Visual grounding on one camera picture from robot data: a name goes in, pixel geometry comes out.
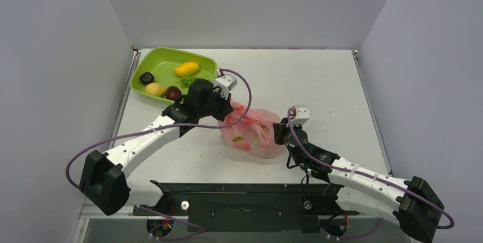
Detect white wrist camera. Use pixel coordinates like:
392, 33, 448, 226
289, 105, 310, 126
213, 70, 238, 100

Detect green fake grapes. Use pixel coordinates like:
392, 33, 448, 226
178, 75, 197, 88

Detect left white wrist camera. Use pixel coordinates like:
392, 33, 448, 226
213, 70, 238, 100

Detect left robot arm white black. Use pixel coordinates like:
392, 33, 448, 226
79, 75, 237, 216

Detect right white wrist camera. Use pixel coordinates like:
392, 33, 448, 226
289, 105, 310, 126

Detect dark red fake apple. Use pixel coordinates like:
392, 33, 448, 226
165, 86, 182, 101

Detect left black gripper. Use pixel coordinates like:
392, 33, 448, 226
198, 87, 232, 122

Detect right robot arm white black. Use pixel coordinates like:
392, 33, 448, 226
272, 118, 444, 242

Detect dark fake mangosteen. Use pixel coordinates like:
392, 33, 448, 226
140, 72, 155, 85

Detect green plastic tray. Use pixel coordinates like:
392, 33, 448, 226
130, 47, 218, 105

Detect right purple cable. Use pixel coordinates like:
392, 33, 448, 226
287, 108, 455, 241

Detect yellow fake lemon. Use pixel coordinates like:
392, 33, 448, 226
145, 82, 166, 97

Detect yellow fake mango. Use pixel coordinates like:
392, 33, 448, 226
173, 61, 200, 77

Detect pink plastic bag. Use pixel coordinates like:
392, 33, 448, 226
220, 109, 285, 159

